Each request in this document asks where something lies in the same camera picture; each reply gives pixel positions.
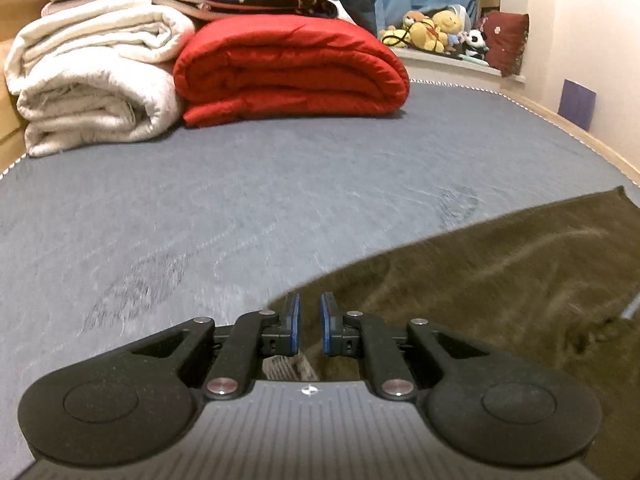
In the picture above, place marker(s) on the panda plush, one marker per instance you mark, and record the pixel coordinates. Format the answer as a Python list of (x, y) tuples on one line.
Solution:
[(476, 42)]

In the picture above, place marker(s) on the dark red cushion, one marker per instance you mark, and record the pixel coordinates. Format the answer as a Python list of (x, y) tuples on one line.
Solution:
[(506, 42)]

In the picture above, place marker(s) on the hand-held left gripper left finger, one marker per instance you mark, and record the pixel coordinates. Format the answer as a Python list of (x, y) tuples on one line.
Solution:
[(295, 321)]

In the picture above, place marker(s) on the red folded quilt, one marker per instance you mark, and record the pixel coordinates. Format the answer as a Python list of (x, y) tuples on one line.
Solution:
[(290, 70)]

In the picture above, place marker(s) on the white folded blanket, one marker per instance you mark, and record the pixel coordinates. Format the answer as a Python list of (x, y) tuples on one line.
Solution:
[(95, 80)]

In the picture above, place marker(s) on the orange bear plush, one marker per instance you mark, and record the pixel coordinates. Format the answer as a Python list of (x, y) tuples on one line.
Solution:
[(416, 25)]

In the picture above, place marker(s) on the purple paper sheet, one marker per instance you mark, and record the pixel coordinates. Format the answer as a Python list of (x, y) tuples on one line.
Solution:
[(577, 105)]

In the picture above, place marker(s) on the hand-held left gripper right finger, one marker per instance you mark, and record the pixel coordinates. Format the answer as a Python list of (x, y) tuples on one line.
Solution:
[(327, 321)]

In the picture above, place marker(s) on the yellow duck plush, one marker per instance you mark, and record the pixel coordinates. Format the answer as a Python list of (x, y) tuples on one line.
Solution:
[(446, 27)]

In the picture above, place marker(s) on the white window ledge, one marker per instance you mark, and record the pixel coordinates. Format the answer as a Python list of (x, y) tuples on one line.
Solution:
[(450, 62)]

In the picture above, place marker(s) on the olive brown towel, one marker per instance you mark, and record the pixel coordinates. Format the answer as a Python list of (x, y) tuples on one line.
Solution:
[(500, 280)]

